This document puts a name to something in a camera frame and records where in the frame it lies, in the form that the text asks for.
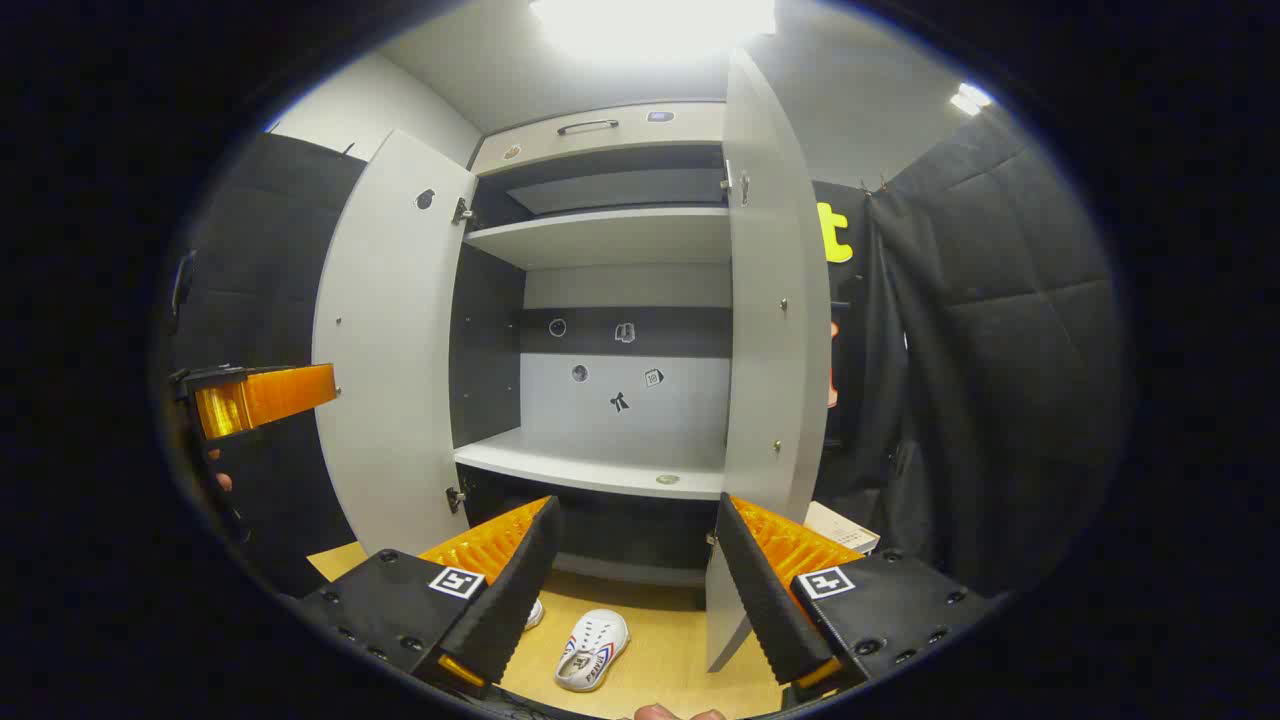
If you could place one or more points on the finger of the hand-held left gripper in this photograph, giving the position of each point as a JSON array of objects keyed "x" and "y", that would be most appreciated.
[{"x": 270, "y": 397}]

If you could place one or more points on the white cabinet drawer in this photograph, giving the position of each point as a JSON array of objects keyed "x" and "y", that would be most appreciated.
[{"x": 610, "y": 125}]

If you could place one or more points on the small ceiling light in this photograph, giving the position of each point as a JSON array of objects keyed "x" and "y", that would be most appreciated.
[{"x": 969, "y": 98}]

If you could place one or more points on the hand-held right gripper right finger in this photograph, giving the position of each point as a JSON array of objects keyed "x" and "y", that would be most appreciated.
[{"x": 765, "y": 600}]

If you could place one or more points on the black backdrop cloth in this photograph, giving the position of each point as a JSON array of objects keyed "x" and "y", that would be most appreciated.
[{"x": 1000, "y": 350}]

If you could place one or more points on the white and grey shoe cabinet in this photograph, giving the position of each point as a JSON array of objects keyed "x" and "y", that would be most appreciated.
[{"x": 600, "y": 235}]

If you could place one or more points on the white shoe cabinet door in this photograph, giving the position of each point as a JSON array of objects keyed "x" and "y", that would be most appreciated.
[
  {"x": 385, "y": 350},
  {"x": 770, "y": 330}
]

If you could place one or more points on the white paper booklet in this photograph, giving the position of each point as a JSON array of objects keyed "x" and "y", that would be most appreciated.
[{"x": 845, "y": 525}]

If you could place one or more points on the white striped canvas shoe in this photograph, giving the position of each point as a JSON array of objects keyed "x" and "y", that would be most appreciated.
[
  {"x": 592, "y": 648},
  {"x": 534, "y": 613}
]

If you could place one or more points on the large ceiling light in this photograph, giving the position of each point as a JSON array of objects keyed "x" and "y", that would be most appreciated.
[{"x": 650, "y": 25}]

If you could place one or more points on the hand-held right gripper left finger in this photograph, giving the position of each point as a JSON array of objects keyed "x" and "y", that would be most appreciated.
[{"x": 510, "y": 600}]

